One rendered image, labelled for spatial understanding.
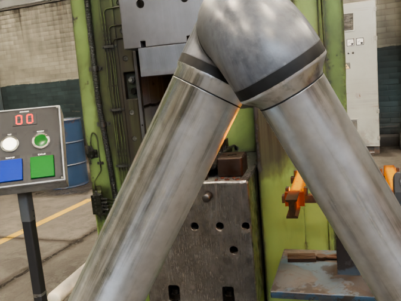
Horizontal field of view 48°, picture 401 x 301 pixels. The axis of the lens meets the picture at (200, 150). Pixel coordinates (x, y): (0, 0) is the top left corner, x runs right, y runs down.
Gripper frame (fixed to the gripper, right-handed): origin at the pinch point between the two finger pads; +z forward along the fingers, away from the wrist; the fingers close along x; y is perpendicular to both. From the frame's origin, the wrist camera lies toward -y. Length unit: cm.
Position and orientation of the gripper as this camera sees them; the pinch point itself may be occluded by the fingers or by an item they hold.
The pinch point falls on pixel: (400, 199)
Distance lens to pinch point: 111.6
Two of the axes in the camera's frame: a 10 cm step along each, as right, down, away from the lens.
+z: 3.2, -1.7, 9.3
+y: 0.9, 9.8, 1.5
